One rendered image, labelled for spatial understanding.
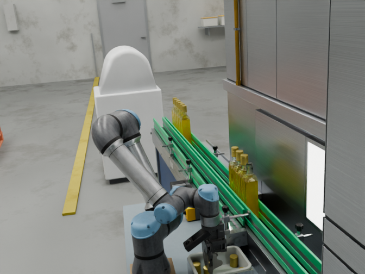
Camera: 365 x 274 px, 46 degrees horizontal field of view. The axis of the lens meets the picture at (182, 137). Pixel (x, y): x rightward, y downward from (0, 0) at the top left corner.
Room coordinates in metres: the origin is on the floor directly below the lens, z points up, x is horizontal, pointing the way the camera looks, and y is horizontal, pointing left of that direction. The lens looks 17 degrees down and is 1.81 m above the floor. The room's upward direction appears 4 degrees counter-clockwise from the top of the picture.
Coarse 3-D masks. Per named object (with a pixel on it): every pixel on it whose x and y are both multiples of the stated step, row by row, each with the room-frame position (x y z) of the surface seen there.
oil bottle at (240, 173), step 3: (240, 171) 1.78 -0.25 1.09; (243, 171) 1.77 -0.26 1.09; (237, 174) 1.80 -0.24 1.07; (240, 174) 1.77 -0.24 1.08; (243, 174) 1.76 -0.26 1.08; (237, 177) 1.80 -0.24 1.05; (240, 177) 1.76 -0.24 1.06; (237, 180) 1.80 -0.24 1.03; (240, 180) 1.76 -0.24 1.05; (240, 183) 1.77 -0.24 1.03; (240, 186) 1.77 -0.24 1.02; (240, 189) 1.77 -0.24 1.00; (240, 192) 1.77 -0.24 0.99; (240, 195) 1.77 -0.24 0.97
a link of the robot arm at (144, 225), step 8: (136, 216) 1.48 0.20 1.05; (144, 216) 1.47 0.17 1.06; (152, 216) 1.46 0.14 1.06; (136, 224) 1.43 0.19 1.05; (144, 224) 1.42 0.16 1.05; (152, 224) 1.42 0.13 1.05; (160, 224) 1.44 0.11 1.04; (168, 224) 1.49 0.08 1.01; (136, 232) 1.41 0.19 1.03; (144, 232) 1.40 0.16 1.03; (152, 232) 1.41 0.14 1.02; (160, 232) 1.43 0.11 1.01; (168, 232) 1.49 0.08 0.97; (136, 240) 1.41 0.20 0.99; (144, 240) 1.40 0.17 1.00; (152, 240) 1.40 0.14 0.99; (160, 240) 1.43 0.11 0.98; (136, 248) 1.41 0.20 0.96; (144, 248) 1.40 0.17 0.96; (152, 248) 1.40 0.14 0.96; (160, 248) 1.42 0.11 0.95; (144, 256) 1.39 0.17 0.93
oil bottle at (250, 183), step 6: (246, 174) 1.73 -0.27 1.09; (246, 180) 1.70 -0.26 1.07; (252, 180) 1.70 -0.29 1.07; (246, 186) 1.70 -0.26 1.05; (252, 186) 1.70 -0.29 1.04; (246, 192) 1.70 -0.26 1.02; (252, 192) 1.70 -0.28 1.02; (246, 198) 1.70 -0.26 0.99; (252, 198) 1.70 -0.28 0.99; (246, 204) 1.70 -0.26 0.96; (252, 204) 1.70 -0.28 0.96; (258, 204) 1.71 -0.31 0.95; (252, 210) 1.70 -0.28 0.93; (258, 210) 1.71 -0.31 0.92; (258, 216) 1.71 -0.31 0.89
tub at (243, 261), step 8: (232, 248) 1.56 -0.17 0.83; (192, 256) 1.52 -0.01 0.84; (200, 256) 1.53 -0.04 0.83; (224, 256) 1.55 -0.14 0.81; (240, 256) 1.51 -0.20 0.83; (192, 264) 1.46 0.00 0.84; (200, 264) 1.53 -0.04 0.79; (224, 264) 1.55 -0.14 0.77; (240, 264) 1.51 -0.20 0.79; (248, 264) 1.43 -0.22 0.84; (216, 272) 1.49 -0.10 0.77; (224, 272) 1.39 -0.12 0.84; (232, 272) 1.39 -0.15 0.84
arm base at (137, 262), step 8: (136, 256) 1.41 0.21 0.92; (152, 256) 1.40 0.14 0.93; (160, 256) 1.41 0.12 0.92; (136, 264) 1.41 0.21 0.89; (144, 264) 1.39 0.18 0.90; (152, 264) 1.39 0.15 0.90; (160, 264) 1.40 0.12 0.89; (168, 264) 1.44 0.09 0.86; (136, 272) 1.40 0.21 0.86; (144, 272) 1.38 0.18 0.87; (152, 272) 1.38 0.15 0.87; (160, 272) 1.39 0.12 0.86; (168, 272) 1.41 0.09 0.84
